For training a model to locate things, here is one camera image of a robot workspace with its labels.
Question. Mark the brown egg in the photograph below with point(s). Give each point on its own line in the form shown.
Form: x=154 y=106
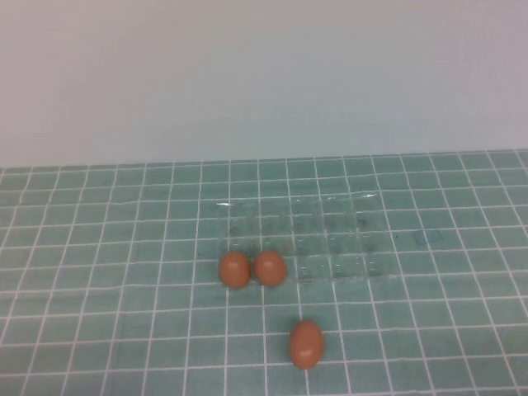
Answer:
x=234 y=270
x=305 y=344
x=270 y=268

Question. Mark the clear plastic egg tray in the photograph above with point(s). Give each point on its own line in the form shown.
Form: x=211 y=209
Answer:
x=330 y=231

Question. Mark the green white-grid tablecloth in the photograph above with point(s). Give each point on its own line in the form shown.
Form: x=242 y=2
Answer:
x=103 y=330

